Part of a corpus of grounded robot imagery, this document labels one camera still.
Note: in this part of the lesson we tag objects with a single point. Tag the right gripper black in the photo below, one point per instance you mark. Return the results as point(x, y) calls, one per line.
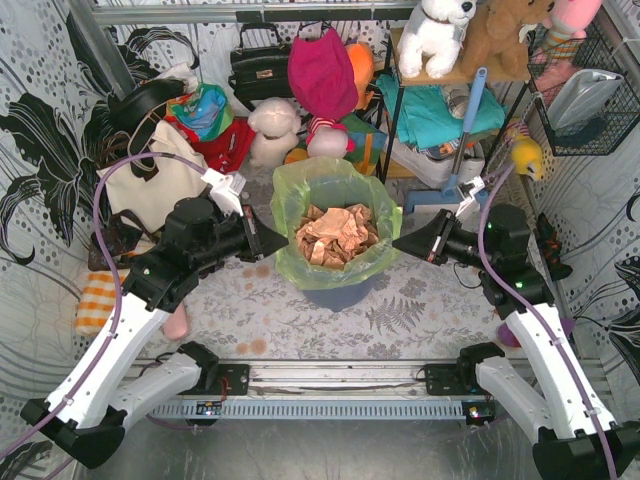
point(441, 244)

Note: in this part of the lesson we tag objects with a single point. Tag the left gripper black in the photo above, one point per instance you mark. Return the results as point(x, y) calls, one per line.
point(251, 233)

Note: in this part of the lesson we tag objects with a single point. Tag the green trash bag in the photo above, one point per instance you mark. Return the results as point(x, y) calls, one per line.
point(326, 182)

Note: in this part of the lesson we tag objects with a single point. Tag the blue trash bin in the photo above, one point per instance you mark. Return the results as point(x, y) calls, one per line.
point(338, 299)

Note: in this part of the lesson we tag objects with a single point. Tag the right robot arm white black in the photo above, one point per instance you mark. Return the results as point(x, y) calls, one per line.
point(524, 302)

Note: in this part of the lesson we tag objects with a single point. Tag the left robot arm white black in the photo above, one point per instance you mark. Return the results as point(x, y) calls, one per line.
point(149, 295)

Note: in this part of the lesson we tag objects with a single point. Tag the rainbow striped bag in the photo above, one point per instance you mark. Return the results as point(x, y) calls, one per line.
point(369, 142)

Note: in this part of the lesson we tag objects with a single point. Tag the cream canvas tote bag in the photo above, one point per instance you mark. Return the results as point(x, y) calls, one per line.
point(151, 187)

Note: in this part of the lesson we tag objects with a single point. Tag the magenta cloth bag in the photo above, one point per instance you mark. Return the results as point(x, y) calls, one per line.
point(321, 76)

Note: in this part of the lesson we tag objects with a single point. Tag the left white sneaker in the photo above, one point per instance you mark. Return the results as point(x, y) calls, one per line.
point(434, 173)

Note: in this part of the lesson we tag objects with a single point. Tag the white sneaker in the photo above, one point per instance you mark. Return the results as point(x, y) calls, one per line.
point(434, 173)
point(473, 162)

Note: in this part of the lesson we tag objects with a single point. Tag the right white sneaker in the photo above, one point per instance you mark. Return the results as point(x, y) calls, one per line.
point(473, 162)

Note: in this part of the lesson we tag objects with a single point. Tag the graphic print shirt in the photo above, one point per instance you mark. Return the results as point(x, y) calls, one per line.
point(443, 151)

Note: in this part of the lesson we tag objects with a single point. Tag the purple striped sock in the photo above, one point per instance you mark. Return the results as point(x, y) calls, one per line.
point(507, 338)

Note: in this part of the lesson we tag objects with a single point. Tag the pink rolled cloth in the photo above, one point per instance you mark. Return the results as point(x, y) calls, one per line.
point(177, 326)

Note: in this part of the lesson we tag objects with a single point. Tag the pink white plush doll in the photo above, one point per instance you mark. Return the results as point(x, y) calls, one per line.
point(328, 138)

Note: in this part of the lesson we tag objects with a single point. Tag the teal folded cloth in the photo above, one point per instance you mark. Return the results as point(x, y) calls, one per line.
point(424, 119)

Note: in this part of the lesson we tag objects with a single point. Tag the white sheep plush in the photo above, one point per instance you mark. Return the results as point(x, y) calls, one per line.
point(276, 125)

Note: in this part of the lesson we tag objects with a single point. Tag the black orange toy figure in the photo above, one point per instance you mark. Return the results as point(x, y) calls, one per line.
point(550, 248)

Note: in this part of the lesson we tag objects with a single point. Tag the yellow duck plush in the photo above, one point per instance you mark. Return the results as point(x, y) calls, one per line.
point(526, 153)

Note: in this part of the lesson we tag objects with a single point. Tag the brown patterned sandal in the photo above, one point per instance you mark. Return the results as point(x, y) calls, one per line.
point(125, 238)

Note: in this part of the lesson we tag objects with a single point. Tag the colourful printed cloth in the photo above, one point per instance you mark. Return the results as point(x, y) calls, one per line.
point(202, 115)

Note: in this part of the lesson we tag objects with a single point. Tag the black metal wooden shelf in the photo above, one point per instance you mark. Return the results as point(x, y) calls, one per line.
point(387, 168)

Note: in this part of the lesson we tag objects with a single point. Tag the orange checkered towel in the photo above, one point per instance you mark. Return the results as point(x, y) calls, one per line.
point(96, 303)

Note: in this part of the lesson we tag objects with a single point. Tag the black leather handbag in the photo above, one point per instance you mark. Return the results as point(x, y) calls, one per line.
point(260, 73)

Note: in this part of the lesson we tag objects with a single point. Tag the black hat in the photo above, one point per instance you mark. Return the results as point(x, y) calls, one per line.
point(126, 114)

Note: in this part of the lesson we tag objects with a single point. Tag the orange plush toy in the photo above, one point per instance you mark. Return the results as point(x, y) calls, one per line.
point(362, 61)

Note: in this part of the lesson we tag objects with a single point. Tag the white dog plush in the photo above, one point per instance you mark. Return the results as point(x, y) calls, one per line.
point(433, 36)

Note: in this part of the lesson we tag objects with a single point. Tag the silver foil pouch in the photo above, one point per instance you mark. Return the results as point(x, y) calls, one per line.
point(582, 97)

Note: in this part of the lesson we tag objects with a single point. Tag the brown teddy bear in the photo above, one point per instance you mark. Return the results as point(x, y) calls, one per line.
point(495, 31)

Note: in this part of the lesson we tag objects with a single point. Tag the pink plush toy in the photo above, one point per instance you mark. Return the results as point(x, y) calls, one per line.
point(565, 30)

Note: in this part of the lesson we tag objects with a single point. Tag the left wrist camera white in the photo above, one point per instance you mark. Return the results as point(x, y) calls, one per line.
point(225, 190)

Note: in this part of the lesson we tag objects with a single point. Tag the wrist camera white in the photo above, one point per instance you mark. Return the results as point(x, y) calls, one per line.
point(225, 190)
point(466, 198)

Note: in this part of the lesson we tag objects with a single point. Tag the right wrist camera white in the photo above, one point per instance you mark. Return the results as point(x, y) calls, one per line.
point(466, 198)

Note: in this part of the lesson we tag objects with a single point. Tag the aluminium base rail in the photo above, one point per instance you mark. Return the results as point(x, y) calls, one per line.
point(330, 380)

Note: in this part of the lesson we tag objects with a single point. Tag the black wire basket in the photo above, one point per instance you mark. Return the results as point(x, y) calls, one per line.
point(602, 134)

